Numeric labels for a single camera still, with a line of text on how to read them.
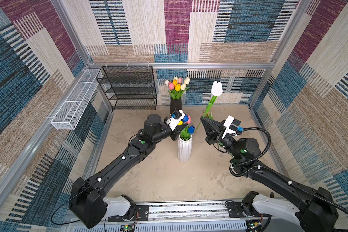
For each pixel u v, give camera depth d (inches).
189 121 28.4
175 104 39.8
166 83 35.3
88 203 15.3
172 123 24.2
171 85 34.8
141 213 28.7
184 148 30.2
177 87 34.9
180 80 37.1
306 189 17.1
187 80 35.4
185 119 26.6
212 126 21.5
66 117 27.6
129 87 43.1
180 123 26.0
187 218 28.7
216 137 21.5
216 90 17.7
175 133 24.8
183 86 35.2
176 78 36.5
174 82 35.6
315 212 15.2
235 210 28.8
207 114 44.0
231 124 18.9
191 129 27.6
